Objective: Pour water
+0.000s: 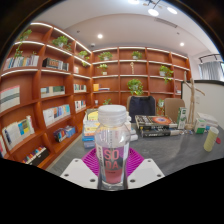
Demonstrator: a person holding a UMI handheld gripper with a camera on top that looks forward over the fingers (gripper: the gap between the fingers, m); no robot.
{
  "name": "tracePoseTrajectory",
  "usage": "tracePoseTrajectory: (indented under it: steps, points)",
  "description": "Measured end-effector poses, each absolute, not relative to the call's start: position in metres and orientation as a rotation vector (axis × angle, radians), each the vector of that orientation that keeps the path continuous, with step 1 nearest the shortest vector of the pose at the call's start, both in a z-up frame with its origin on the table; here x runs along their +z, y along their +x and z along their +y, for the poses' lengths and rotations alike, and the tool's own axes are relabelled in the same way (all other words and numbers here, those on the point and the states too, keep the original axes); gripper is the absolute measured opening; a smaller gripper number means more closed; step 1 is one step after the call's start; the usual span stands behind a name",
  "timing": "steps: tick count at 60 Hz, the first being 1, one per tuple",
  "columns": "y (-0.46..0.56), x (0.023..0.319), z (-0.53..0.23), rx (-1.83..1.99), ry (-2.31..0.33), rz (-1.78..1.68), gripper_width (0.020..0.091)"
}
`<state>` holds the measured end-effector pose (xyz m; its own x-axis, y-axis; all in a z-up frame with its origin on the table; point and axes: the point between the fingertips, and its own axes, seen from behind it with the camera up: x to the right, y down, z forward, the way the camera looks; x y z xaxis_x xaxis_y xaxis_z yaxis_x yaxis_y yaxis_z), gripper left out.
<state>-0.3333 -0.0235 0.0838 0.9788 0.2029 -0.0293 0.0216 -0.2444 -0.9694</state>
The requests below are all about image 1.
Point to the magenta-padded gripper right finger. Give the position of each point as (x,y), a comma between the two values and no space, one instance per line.
(148,171)

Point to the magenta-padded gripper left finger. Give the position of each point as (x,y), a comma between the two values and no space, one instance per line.
(78,171)

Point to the clear bottle with pink label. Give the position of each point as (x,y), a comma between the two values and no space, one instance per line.
(112,146)

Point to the stack of black books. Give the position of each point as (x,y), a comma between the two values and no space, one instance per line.
(156,132)

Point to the stack of colourful books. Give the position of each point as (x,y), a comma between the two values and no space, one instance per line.
(89,128)

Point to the book with orange circle cover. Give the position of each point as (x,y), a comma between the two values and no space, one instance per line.
(155,120)

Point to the dark blue office chair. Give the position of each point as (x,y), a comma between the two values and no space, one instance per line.
(141,106)

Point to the green and white tissue box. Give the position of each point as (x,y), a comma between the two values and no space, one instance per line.
(199,126)

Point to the tan upholstered chair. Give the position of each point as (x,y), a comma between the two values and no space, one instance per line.
(173,106)

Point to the yellow striped white mug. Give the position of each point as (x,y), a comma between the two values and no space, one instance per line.
(211,139)

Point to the orange wooden shelf unit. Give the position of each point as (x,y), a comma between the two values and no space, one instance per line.
(33,100)

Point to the white partition with black top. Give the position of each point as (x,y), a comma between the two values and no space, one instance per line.
(213,100)

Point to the grey curtain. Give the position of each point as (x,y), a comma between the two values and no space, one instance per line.
(211,70)

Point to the ceiling lights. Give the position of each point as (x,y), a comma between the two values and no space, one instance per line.
(153,12)

